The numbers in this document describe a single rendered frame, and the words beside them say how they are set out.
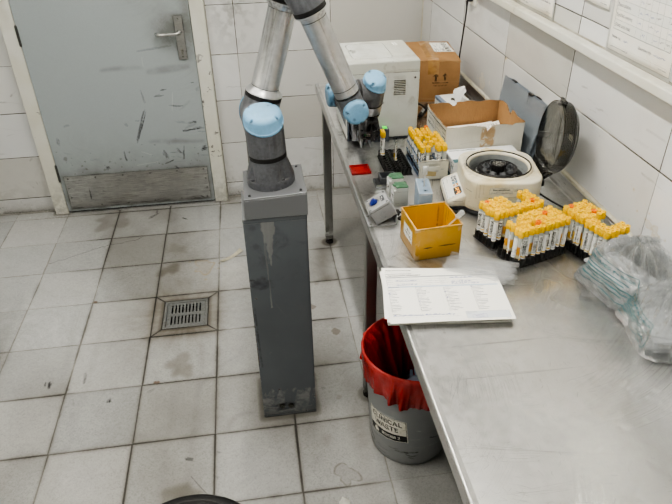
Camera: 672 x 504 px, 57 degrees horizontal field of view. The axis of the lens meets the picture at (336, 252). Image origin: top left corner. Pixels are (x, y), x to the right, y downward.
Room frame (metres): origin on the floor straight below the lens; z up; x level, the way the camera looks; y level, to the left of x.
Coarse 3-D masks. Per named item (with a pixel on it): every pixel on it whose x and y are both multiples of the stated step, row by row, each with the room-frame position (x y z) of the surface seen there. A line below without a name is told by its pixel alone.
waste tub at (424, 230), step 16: (416, 208) 1.54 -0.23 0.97; (432, 208) 1.55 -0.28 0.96; (448, 208) 1.52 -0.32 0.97; (416, 224) 1.54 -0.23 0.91; (432, 224) 1.55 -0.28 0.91; (416, 240) 1.40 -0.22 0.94; (432, 240) 1.41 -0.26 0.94; (448, 240) 1.42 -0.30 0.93; (416, 256) 1.40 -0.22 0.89; (432, 256) 1.41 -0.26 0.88
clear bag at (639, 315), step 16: (640, 288) 1.14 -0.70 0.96; (656, 288) 1.11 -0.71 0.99; (624, 304) 1.15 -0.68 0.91; (640, 304) 1.10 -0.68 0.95; (656, 304) 1.07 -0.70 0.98; (624, 320) 1.12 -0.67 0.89; (640, 320) 1.06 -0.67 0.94; (656, 320) 1.04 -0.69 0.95; (640, 336) 1.04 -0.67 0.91; (656, 336) 1.01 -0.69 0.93; (640, 352) 1.02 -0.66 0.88; (656, 352) 1.00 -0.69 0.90
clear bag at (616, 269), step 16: (624, 240) 1.25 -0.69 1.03; (640, 240) 1.20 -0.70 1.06; (656, 240) 1.20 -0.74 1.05; (592, 256) 1.28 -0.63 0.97; (608, 256) 1.24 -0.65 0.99; (624, 256) 1.21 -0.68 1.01; (640, 256) 1.20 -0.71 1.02; (656, 256) 1.18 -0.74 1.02; (576, 272) 1.32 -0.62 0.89; (592, 272) 1.26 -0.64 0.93; (608, 272) 1.22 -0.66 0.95; (624, 272) 1.19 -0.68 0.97; (640, 272) 1.18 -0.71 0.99; (656, 272) 1.16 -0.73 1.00; (592, 288) 1.25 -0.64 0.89; (608, 288) 1.20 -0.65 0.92; (624, 288) 1.17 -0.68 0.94; (608, 304) 1.18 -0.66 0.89
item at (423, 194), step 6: (420, 180) 1.69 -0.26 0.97; (426, 180) 1.69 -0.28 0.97; (420, 186) 1.65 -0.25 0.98; (426, 186) 1.65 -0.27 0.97; (420, 192) 1.61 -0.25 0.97; (426, 192) 1.61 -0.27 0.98; (432, 192) 1.61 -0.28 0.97; (414, 198) 1.70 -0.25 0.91; (420, 198) 1.61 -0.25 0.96; (426, 198) 1.61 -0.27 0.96; (432, 198) 1.61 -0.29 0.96; (414, 204) 1.69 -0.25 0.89
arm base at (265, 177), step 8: (256, 160) 1.71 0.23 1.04; (264, 160) 1.70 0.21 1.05; (272, 160) 1.70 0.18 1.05; (280, 160) 1.72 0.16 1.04; (288, 160) 1.76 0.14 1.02; (248, 168) 1.74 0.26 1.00; (256, 168) 1.71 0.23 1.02; (264, 168) 1.70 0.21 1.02; (272, 168) 1.70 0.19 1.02; (280, 168) 1.72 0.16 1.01; (288, 168) 1.73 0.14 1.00; (248, 176) 1.73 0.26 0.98; (256, 176) 1.70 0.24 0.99; (264, 176) 1.69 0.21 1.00; (272, 176) 1.69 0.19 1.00; (280, 176) 1.71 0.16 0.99; (288, 176) 1.72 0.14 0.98; (248, 184) 1.72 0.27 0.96; (256, 184) 1.69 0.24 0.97; (264, 184) 1.69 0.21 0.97; (272, 184) 1.69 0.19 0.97; (280, 184) 1.69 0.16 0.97; (288, 184) 1.71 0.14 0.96
